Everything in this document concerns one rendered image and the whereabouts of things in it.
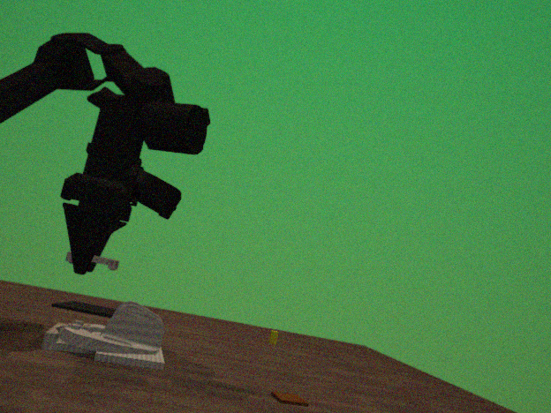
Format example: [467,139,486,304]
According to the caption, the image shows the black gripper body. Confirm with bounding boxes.
[60,137,141,222]

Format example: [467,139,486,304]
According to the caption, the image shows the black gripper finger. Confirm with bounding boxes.
[87,221,127,272]
[63,203,124,274]

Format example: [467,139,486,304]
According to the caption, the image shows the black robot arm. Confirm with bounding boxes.
[0,33,210,219]

